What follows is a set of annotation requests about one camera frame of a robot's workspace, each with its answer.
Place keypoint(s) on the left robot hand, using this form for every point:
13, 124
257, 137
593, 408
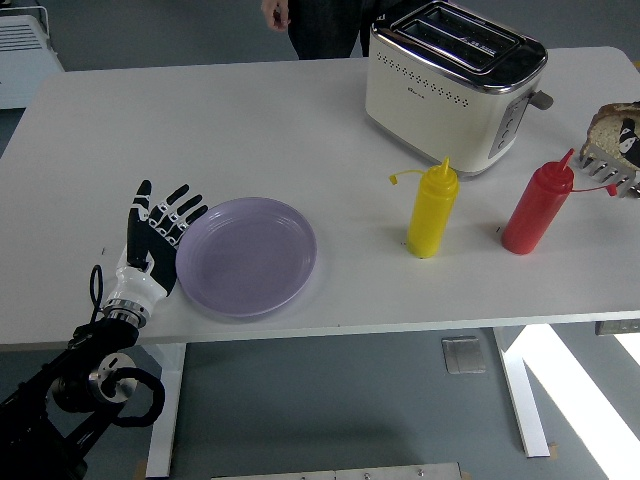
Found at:
145, 250

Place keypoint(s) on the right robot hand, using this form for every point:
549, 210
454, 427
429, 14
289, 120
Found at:
627, 135

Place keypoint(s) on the brown-crust bread slice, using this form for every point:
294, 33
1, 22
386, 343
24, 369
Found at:
605, 130

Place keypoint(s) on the purple round plate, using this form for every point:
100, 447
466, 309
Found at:
245, 255

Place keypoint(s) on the white chrome two-slot toaster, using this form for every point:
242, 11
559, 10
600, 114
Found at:
425, 115

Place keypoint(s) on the silver metal toast rack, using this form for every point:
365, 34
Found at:
605, 169

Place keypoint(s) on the red squeeze bottle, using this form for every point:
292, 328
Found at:
535, 215

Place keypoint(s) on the white table leg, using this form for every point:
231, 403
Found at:
167, 400
522, 400

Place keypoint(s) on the grey table control panel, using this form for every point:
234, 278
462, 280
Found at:
617, 327

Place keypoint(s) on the yellow squeeze bottle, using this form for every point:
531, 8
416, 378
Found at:
430, 215

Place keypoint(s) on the white slatted cabinet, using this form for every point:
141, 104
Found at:
20, 60

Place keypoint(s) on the person's hand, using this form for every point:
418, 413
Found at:
275, 15

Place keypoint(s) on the grey metal floor box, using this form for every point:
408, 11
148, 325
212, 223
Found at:
463, 356

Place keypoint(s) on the person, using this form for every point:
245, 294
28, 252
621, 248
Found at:
325, 30

